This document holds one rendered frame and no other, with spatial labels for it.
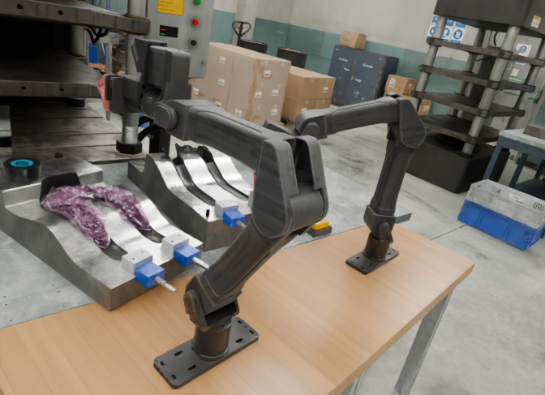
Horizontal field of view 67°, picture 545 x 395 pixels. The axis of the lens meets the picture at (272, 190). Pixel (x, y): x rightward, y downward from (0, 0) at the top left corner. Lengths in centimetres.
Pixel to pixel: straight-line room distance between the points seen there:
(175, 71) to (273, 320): 53
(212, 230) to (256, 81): 392
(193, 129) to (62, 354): 44
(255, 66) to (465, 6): 222
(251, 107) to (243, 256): 436
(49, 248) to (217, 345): 44
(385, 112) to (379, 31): 761
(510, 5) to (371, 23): 435
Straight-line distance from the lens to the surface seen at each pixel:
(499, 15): 477
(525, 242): 400
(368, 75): 800
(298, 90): 563
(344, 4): 925
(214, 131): 63
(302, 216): 54
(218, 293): 69
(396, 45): 837
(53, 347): 84
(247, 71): 493
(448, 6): 501
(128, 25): 161
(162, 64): 73
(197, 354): 80
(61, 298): 94
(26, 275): 101
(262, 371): 81
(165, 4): 181
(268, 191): 53
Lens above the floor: 138
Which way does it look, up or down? 22 degrees down
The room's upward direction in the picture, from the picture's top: 11 degrees clockwise
